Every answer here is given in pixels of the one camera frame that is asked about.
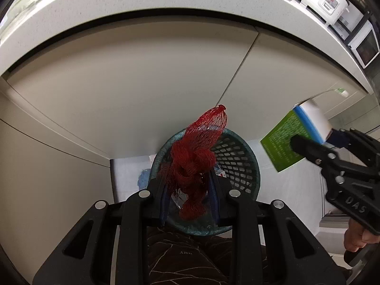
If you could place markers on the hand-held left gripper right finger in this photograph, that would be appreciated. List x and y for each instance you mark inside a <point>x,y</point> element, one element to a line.
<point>214,207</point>

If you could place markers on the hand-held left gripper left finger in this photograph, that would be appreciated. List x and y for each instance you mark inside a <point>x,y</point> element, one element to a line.
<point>162,210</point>

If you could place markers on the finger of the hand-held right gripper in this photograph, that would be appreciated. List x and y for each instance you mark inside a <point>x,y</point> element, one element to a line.
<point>311,150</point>
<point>365,148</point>

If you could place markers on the small green carton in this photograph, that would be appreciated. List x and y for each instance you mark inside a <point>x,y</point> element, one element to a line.
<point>282,142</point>

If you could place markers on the dark green trash basket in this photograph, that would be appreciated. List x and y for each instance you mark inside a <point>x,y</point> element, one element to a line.
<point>240,166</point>

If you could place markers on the red mesh net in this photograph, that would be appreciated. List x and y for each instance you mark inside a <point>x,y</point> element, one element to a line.
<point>193,160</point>

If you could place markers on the person's right hand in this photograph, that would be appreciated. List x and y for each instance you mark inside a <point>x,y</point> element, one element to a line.
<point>354,237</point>

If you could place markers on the blue cloth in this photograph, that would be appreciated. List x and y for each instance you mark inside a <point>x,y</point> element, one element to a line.
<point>144,179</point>

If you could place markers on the person's leg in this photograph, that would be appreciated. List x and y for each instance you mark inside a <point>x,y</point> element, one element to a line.
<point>178,258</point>

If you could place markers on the white microwave oven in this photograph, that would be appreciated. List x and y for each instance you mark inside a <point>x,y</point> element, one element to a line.
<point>366,47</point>

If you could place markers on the beige base cabinet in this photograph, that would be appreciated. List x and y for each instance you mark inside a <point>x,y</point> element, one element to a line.
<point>118,80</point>

